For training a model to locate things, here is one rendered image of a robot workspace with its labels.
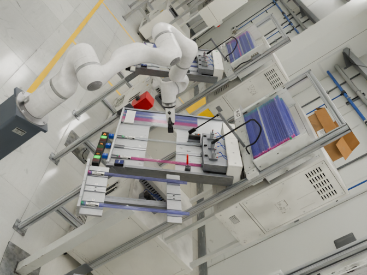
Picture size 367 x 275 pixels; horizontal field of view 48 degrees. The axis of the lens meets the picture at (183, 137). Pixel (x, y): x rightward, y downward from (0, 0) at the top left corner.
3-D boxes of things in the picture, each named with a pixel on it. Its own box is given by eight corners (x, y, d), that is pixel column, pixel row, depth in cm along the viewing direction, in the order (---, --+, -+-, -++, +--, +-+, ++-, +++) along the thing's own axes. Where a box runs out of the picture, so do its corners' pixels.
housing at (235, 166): (224, 185, 236) (228, 165, 229) (218, 140, 278) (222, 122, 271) (238, 186, 236) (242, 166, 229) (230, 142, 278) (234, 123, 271)
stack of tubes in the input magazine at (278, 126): (253, 158, 228) (296, 133, 220) (243, 115, 272) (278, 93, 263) (265, 173, 233) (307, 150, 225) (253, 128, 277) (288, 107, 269)
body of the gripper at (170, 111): (175, 107, 238) (176, 124, 244) (175, 99, 247) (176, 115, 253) (162, 107, 239) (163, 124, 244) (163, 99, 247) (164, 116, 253)
